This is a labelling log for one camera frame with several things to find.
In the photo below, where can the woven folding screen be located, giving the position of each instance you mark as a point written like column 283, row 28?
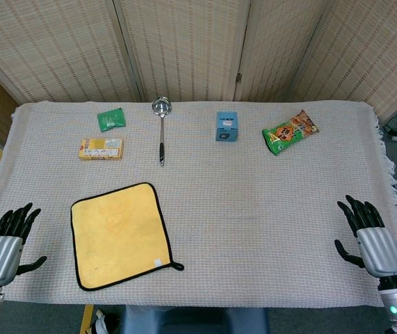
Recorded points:
column 198, row 48

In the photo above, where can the green orange snack bag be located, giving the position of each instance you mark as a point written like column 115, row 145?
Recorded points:
column 288, row 132

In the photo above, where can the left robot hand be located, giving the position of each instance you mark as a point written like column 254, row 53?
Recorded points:
column 0, row 255

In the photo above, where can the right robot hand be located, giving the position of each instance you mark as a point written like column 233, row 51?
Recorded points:
column 380, row 248

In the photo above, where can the green snack packet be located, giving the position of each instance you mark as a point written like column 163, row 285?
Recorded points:
column 112, row 119

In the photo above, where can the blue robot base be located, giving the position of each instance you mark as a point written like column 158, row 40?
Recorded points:
column 194, row 320

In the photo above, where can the yellow cloth black trim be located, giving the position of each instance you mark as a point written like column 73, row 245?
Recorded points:
column 120, row 236

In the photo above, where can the yellow cardboard box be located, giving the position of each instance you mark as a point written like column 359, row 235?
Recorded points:
column 101, row 149

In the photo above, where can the white woven tablecloth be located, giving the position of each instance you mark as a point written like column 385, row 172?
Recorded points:
column 219, row 195

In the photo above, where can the blue small carton box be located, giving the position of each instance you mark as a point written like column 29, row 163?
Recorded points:
column 226, row 126

